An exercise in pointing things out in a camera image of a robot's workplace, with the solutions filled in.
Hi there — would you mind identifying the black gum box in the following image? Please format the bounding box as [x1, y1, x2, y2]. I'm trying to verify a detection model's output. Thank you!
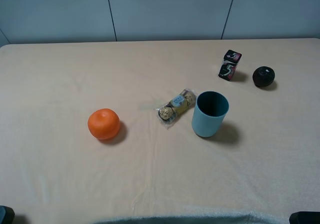
[218, 50, 242, 81]

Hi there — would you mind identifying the light blue cup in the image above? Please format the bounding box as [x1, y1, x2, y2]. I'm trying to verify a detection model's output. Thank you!
[191, 91, 229, 138]

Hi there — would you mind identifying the chocolate balls clear packet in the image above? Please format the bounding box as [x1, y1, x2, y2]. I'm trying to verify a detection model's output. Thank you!
[154, 88, 198, 129]

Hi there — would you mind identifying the orange fruit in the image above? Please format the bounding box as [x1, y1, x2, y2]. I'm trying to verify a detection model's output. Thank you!
[87, 108, 121, 140]

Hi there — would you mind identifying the black ball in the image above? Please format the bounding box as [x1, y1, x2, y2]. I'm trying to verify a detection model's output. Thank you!
[252, 66, 275, 88]

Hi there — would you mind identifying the black object bottom right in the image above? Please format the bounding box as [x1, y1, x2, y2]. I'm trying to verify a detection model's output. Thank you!
[289, 211, 320, 224]

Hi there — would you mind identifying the black object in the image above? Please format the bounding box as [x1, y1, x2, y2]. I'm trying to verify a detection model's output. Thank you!
[0, 205, 15, 224]
[289, 211, 320, 224]

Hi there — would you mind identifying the black object bottom left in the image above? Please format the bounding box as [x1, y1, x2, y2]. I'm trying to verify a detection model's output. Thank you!
[0, 205, 15, 224]

